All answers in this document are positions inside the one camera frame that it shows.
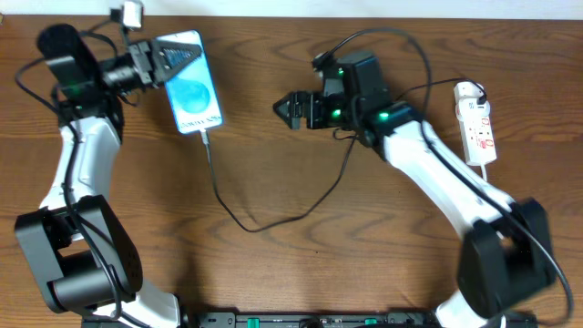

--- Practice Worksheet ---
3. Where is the white USB charger plug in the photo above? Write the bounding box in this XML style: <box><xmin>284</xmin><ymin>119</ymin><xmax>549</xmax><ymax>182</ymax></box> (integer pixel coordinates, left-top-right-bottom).
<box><xmin>455</xmin><ymin>98</ymin><xmax>490</xmax><ymax>121</ymax></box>

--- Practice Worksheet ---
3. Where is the black camera cable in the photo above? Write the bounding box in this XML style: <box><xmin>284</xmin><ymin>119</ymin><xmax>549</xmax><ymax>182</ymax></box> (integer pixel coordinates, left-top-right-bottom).
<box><xmin>14</xmin><ymin>17</ymin><xmax>151</xmax><ymax>328</ymax></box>
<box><xmin>313</xmin><ymin>27</ymin><xmax>575</xmax><ymax>327</ymax></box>

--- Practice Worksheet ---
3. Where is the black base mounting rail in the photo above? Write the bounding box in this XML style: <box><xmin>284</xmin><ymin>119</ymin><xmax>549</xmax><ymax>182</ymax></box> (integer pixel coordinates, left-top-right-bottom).
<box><xmin>81</xmin><ymin>311</ymin><xmax>539</xmax><ymax>328</ymax></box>

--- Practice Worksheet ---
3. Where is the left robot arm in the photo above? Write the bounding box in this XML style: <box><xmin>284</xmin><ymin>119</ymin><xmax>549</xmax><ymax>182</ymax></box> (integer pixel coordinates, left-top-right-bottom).
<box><xmin>15</xmin><ymin>24</ymin><xmax>203</xmax><ymax>327</ymax></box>

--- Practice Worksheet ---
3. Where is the black left camera cable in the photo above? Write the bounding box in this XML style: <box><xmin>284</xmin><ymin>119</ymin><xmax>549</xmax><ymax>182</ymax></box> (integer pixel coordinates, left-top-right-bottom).
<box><xmin>14</xmin><ymin>17</ymin><xmax>151</xmax><ymax>328</ymax></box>

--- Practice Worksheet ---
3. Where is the black right camera cable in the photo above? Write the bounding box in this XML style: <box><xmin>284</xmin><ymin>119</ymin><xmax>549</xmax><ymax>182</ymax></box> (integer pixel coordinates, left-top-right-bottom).
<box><xmin>313</xmin><ymin>27</ymin><xmax>575</xmax><ymax>327</ymax></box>

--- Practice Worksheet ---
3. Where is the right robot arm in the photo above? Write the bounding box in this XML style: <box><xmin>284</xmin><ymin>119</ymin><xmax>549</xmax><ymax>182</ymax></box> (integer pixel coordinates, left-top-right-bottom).
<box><xmin>273</xmin><ymin>51</ymin><xmax>557</xmax><ymax>327</ymax></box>

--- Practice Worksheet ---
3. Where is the black USB charging cable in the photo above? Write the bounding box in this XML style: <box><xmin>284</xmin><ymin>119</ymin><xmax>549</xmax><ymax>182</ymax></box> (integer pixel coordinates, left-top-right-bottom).
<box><xmin>199</xmin><ymin>77</ymin><xmax>488</xmax><ymax>234</ymax></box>

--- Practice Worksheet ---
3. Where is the white power strip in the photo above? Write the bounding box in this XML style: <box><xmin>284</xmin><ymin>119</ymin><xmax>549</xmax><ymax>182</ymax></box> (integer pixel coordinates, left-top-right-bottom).
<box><xmin>454</xmin><ymin>81</ymin><xmax>496</xmax><ymax>167</ymax></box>

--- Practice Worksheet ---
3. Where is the blue Galaxy smartphone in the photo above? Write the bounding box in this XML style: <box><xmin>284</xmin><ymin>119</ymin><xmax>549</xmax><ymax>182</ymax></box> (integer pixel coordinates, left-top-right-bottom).
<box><xmin>156</xmin><ymin>30</ymin><xmax>223</xmax><ymax>134</ymax></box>

